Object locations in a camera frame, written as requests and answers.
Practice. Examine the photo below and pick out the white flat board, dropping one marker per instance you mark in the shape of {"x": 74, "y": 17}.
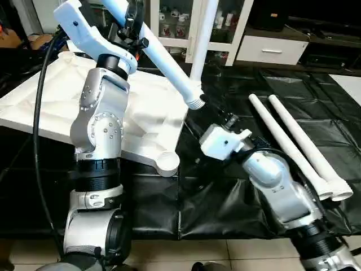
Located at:
{"x": 348, "y": 87}

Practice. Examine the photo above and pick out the white glass-door cabinet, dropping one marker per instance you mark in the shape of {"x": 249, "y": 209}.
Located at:
{"x": 175, "y": 28}

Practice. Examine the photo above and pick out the black work mat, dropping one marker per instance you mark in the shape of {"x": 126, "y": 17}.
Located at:
{"x": 225, "y": 197}

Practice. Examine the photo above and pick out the white drawer unit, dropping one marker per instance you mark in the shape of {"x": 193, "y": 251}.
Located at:
{"x": 271, "y": 49}

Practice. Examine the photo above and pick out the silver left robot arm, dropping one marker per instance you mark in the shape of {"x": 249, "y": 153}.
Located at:
{"x": 101, "y": 124}

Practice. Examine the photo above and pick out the white plastic table top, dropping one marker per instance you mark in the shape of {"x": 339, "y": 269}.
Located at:
{"x": 45, "y": 101}

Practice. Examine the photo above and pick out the brown cardboard box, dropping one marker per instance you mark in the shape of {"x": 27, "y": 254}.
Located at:
{"x": 42, "y": 40}

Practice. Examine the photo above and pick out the white plastic table leg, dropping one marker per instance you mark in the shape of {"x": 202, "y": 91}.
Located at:
{"x": 310, "y": 144}
{"x": 163, "y": 59}
{"x": 203, "y": 39}
{"x": 287, "y": 144}

